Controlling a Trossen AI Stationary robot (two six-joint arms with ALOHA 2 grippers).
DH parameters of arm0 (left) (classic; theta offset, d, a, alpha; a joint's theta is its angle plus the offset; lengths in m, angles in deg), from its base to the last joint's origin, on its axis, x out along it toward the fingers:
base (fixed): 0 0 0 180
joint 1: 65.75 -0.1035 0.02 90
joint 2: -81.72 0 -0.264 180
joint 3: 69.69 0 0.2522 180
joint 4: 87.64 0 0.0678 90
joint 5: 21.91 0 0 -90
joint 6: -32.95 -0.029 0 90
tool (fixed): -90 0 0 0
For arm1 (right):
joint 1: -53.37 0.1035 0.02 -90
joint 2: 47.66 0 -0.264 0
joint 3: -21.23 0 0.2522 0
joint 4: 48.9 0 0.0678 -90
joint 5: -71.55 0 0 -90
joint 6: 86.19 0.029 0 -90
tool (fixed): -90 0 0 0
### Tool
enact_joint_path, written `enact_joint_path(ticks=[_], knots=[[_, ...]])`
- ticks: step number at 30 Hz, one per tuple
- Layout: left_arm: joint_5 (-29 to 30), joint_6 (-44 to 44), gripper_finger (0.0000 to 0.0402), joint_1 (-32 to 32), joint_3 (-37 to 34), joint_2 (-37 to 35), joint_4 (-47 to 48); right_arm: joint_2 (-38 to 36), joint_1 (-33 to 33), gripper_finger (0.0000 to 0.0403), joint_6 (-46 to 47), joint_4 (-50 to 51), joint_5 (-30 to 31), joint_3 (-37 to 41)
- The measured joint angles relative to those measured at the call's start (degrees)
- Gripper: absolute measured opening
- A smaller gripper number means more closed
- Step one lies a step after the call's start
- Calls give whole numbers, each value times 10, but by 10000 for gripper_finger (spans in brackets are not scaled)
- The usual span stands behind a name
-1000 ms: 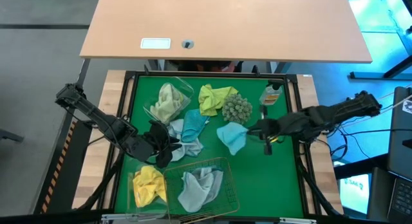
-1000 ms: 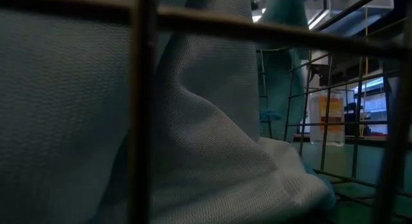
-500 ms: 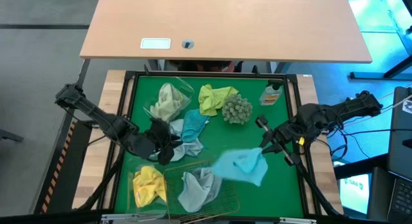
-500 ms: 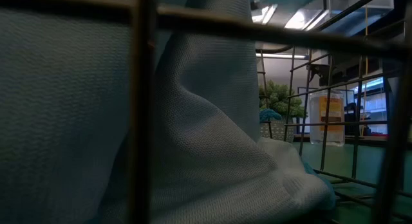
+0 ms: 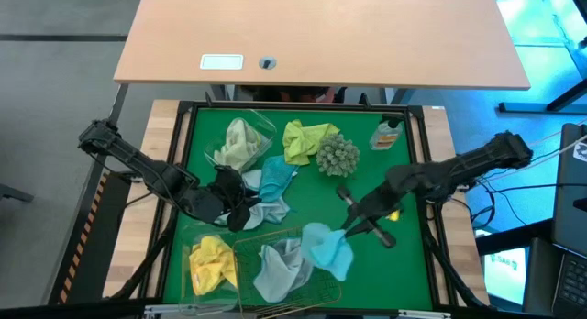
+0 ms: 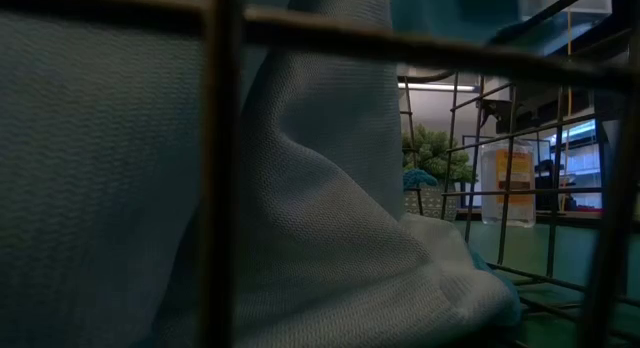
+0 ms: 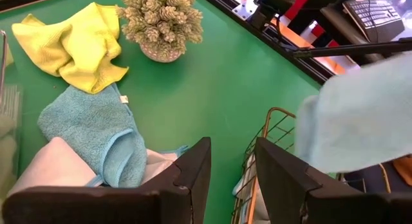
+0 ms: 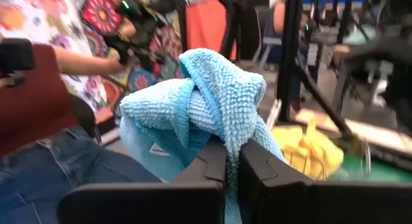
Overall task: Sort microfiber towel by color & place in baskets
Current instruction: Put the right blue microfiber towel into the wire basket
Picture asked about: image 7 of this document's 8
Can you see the black keyboard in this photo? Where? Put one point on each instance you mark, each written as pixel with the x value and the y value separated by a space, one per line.
pixel 373 18

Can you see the black table frame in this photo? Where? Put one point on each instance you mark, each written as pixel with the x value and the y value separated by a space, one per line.
pixel 225 7

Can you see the green table mat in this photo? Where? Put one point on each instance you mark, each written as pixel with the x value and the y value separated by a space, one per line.
pixel 199 89

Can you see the yellow-green microfiber towel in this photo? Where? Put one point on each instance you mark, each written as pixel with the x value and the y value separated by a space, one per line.
pixel 80 47

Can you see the potted pale green succulent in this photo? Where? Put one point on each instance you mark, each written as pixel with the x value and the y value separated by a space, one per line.
pixel 161 21

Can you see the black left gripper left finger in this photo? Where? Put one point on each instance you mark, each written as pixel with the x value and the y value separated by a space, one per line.
pixel 128 204

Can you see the teal terry microfiber towel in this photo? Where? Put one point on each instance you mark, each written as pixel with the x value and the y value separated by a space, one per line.
pixel 90 127

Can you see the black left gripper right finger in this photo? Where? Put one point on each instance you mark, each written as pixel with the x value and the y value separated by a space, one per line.
pixel 322 208

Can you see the pale blue microfiber towel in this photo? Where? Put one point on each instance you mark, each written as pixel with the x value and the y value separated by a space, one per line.
pixel 51 166

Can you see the white metal bracket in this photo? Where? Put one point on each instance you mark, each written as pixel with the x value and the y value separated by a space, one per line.
pixel 244 8

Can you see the light blue microfiber towel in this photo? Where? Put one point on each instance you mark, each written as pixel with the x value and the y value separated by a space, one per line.
pixel 354 121

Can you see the pale green microfiber towel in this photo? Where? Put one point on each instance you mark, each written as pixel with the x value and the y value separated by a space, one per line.
pixel 6 153

